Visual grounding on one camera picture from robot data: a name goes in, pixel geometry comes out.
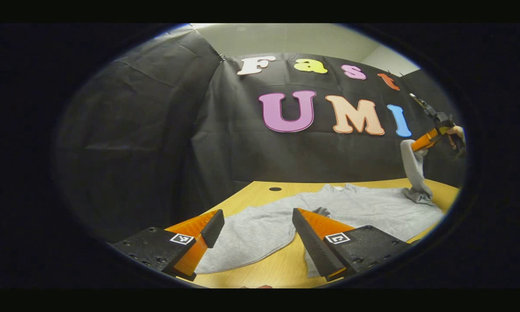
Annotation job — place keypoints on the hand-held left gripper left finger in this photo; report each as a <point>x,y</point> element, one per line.
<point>214,227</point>

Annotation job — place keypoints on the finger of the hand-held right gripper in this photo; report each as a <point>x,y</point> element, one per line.
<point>425,140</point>

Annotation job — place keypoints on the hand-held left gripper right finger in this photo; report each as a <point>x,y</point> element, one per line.
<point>310,242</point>

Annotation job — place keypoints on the grey sweatshirt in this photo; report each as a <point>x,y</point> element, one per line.
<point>372,208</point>

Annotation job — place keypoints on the black backdrop cloth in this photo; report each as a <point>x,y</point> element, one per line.
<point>294,156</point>

